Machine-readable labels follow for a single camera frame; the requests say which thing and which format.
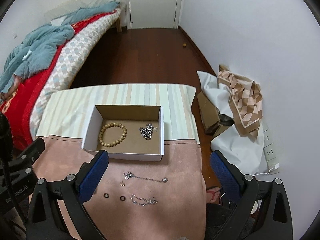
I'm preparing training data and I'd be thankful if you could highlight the silver charm bracelet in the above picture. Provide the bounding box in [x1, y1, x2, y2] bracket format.
[130, 193, 159, 207]

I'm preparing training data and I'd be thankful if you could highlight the thin silver chain with clasp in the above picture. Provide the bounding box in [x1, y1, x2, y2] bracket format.
[122, 171, 169, 183]

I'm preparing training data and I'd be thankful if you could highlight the wooden bead bracelet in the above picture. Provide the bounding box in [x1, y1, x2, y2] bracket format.
[98, 122, 128, 148]

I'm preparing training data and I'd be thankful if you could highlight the thick silver chain bracelet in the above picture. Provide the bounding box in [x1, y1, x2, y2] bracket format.
[139, 122, 158, 141]

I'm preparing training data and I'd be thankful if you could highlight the black fuzzy garment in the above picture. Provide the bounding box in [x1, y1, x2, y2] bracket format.
[204, 203, 255, 239]

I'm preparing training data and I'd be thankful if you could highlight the pink slipper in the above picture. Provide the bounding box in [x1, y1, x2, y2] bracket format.
[206, 186, 225, 205]

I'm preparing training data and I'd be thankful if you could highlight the white plastic bag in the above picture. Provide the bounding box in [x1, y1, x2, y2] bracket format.
[197, 70, 264, 175]

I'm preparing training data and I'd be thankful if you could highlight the white power strip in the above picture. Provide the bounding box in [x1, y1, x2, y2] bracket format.
[262, 121, 280, 171]

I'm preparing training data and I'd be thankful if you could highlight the red bed cover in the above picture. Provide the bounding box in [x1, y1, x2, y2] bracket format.
[0, 11, 118, 152]

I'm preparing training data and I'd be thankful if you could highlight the white cardboard box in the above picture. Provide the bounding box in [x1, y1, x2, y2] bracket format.
[81, 105, 164, 161]

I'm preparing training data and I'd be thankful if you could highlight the brown cardboard box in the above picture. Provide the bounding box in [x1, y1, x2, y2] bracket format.
[197, 92, 234, 138]

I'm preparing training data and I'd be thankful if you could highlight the beige patterned scarf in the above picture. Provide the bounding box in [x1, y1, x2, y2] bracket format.
[217, 64, 263, 140]

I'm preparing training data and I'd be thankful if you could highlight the checkered quilt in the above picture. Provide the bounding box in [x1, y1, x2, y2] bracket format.
[29, 8, 121, 139]

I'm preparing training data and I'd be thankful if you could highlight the teal blanket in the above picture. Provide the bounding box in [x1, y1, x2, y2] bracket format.
[1, 1, 119, 93]

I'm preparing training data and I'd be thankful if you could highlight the white door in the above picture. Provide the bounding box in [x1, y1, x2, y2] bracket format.
[126, 0, 182, 29]

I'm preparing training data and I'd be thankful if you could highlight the white charger with cable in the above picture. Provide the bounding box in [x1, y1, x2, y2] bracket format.
[252, 163, 280, 178]

